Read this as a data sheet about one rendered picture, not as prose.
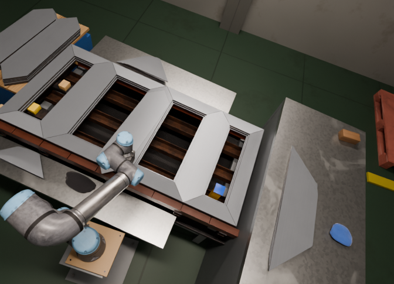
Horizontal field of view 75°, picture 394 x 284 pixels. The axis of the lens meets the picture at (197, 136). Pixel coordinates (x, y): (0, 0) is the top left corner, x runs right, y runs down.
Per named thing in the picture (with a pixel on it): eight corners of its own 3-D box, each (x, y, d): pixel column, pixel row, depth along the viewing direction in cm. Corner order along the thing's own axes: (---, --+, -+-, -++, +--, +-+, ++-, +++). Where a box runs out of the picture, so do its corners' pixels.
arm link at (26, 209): (72, 245, 129) (19, 240, 80) (51, 226, 131) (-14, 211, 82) (90, 225, 134) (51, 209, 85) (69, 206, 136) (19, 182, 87)
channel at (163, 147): (39, 87, 186) (37, 82, 182) (250, 182, 182) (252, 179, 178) (31, 94, 181) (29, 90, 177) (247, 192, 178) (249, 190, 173)
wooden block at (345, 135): (338, 139, 169) (343, 136, 165) (338, 132, 172) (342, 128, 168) (355, 144, 170) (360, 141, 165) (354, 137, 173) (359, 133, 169)
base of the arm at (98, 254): (97, 266, 135) (95, 264, 127) (70, 256, 135) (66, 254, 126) (111, 237, 143) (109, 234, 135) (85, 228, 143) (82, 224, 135)
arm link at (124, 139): (111, 137, 118) (124, 126, 122) (112, 149, 127) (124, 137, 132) (124, 147, 117) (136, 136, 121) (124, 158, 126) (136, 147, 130)
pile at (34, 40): (45, 9, 211) (43, 2, 206) (89, 28, 210) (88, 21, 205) (-37, 68, 168) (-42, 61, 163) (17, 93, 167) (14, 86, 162)
